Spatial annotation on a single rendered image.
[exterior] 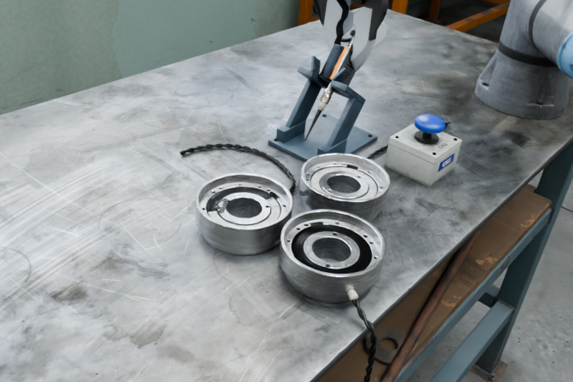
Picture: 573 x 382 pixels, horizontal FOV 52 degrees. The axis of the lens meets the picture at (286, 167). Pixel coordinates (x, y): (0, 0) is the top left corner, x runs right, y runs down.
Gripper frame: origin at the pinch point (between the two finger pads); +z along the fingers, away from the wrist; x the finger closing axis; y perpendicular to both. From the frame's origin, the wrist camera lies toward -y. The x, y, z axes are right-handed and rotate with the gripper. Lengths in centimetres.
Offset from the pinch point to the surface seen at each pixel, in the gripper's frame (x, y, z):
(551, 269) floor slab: -21, 106, 92
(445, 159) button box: -16.8, 1.2, 8.7
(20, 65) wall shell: 148, 27, 56
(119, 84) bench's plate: 33.6, -12.7, 11.9
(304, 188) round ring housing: -8.6, -17.8, 8.6
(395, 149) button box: -10.9, -1.6, 8.8
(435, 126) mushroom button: -14.6, 0.8, 4.7
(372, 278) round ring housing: -22.3, -24.3, 9.1
